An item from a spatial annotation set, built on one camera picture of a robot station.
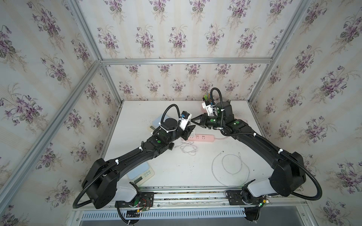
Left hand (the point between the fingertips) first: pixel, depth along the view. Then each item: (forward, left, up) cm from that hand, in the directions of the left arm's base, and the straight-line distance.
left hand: (192, 123), depth 77 cm
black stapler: (+39, -35, -20) cm, 56 cm away
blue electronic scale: (-20, +29, -22) cm, 42 cm away
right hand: (0, -1, +2) cm, 2 cm away
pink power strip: (+3, -9, -21) cm, 23 cm away
